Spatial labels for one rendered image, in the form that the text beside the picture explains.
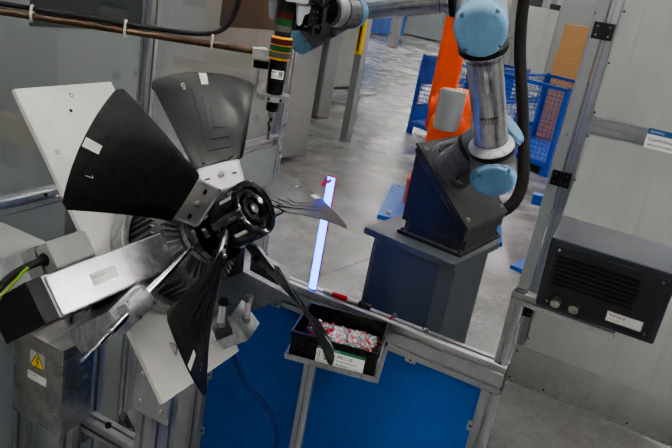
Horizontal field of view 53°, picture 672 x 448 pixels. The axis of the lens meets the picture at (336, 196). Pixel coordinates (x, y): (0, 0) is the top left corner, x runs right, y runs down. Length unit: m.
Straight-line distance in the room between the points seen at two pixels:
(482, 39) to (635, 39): 1.50
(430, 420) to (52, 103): 1.21
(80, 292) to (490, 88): 0.99
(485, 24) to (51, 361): 1.18
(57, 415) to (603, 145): 2.27
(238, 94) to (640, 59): 1.87
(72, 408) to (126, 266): 0.48
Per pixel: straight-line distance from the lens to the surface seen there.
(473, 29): 1.54
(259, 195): 1.39
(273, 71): 1.38
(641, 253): 1.58
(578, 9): 12.04
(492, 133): 1.71
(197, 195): 1.33
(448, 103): 5.07
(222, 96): 1.52
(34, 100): 1.51
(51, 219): 2.05
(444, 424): 1.89
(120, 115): 1.24
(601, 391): 3.35
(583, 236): 1.58
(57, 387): 1.64
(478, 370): 1.76
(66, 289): 1.22
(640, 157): 3.01
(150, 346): 1.44
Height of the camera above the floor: 1.68
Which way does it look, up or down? 18 degrees down
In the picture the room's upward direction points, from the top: 10 degrees clockwise
